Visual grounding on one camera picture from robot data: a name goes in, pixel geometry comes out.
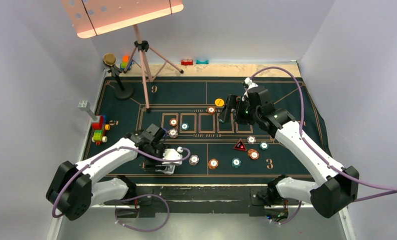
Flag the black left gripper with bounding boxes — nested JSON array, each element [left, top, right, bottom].
[[142, 143, 170, 171]]

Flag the white purple poker chip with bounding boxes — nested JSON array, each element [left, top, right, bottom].
[[167, 128, 178, 139], [247, 135, 256, 144]]

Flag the green poker table mat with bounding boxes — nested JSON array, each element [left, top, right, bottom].
[[83, 76, 312, 185]]

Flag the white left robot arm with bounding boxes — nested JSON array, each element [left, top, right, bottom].
[[46, 124, 191, 221]]

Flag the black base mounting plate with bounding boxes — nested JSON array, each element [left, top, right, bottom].
[[112, 178, 300, 219]]

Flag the cyan toy block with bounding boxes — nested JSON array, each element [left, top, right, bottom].
[[195, 59, 209, 65]]

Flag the pink music stand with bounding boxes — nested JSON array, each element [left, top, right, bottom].
[[59, 0, 185, 114]]

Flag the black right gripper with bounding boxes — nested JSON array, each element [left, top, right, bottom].
[[218, 94, 261, 126]]

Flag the teal poker chip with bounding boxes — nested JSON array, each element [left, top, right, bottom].
[[180, 122, 189, 131], [259, 141, 269, 150]]

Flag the orange poker chip pile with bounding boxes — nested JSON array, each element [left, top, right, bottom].
[[247, 149, 260, 160]]

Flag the orange chip stack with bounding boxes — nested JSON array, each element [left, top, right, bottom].
[[208, 158, 219, 170]]

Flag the yellow round button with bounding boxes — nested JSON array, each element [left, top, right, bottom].
[[214, 98, 225, 107]]

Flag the orange green toy blocks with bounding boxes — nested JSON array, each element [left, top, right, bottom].
[[119, 55, 133, 71]]

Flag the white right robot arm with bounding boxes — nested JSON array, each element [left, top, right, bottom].
[[218, 86, 359, 218]]

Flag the red toy block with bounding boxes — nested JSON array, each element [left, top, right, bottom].
[[180, 58, 194, 66]]

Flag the black red all-in triangle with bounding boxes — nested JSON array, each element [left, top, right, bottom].
[[233, 138, 248, 152]]

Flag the teal chip stack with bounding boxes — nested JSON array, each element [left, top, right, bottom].
[[231, 158, 242, 168]]

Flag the small microphone on stand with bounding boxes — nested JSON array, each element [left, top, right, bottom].
[[103, 53, 134, 100]]

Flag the blue playing card deck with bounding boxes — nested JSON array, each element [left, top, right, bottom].
[[155, 164, 176, 175]]

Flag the grey lego brick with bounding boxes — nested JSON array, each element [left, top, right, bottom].
[[78, 100, 99, 122]]

